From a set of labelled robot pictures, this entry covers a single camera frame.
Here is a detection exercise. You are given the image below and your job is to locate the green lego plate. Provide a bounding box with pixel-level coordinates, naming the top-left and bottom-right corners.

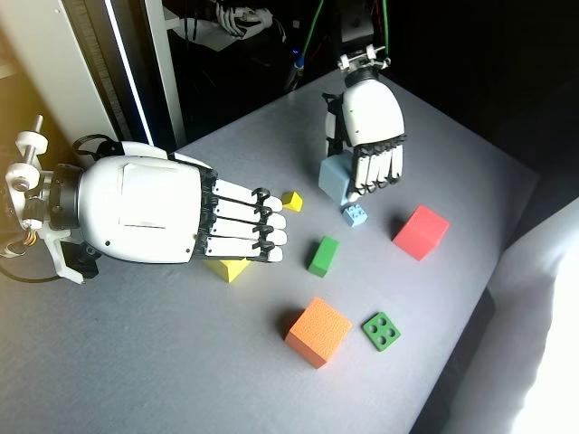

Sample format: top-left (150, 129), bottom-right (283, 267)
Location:
top-left (361, 311), bottom-right (402, 353)

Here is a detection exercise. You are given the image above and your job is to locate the blue studded toy brick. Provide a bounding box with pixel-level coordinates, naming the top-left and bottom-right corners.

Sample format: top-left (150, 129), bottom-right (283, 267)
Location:
top-left (341, 203), bottom-right (368, 229)

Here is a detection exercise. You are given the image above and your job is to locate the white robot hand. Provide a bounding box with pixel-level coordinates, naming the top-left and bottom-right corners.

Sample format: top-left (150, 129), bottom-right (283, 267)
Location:
top-left (77, 141), bottom-right (289, 266)
top-left (321, 77), bottom-right (407, 204)

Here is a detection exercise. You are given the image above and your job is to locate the grey table cloth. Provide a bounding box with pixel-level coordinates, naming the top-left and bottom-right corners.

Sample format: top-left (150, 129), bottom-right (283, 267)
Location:
top-left (0, 67), bottom-right (542, 434)

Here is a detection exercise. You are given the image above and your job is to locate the light blue foam cube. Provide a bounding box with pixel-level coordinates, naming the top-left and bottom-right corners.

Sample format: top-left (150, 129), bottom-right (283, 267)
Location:
top-left (318, 151), bottom-right (358, 207)

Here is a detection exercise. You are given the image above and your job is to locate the small yellow cube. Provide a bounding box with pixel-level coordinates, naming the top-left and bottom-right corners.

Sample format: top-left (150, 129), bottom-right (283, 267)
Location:
top-left (280, 190), bottom-right (304, 213)

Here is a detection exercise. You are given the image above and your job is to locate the green cable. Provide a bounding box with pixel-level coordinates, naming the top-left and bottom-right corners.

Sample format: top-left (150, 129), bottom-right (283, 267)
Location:
top-left (301, 0), bottom-right (326, 60)
top-left (381, 0), bottom-right (393, 60)

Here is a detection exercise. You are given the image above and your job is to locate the green rectangular block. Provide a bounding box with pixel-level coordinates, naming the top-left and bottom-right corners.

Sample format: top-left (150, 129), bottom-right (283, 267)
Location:
top-left (307, 235), bottom-right (340, 278)

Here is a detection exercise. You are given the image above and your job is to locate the small device with blue light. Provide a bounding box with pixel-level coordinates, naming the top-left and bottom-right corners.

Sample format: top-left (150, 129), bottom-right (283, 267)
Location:
top-left (284, 47), bottom-right (307, 91)

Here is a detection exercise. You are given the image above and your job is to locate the large yellow cube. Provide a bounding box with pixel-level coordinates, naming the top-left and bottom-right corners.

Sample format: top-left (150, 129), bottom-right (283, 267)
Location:
top-left (202, 256), bottom-right (252, 284)

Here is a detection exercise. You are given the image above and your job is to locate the red foam cube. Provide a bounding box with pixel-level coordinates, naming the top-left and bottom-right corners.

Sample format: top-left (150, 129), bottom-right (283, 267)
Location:
top-left (392, 204), bottom-right (451, 262)

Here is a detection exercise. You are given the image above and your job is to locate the white fabric cover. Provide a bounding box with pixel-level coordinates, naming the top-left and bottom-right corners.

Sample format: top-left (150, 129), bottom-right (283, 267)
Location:
top-left (441, 193), bottom-right (579, 434)

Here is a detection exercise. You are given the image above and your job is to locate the orange foam cube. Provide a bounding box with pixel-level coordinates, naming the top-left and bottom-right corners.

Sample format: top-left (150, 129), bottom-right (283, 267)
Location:
top-left (284, 297), bottom-right (354, 370)

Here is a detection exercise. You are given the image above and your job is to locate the white metal cabinet frame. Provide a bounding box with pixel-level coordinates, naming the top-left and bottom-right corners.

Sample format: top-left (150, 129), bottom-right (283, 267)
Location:
top-left (0, 0), bottom-right (187, 153)

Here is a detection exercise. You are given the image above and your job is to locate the black cable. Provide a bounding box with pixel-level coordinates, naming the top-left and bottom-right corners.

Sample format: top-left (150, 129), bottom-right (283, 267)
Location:
top-left (0, 264), bottom-right (62, 285)

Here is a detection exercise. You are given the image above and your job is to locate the spare white robot hand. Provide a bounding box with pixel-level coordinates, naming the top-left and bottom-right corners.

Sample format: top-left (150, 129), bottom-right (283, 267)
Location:
top-left (214, 2), bottom-right (275, 40)

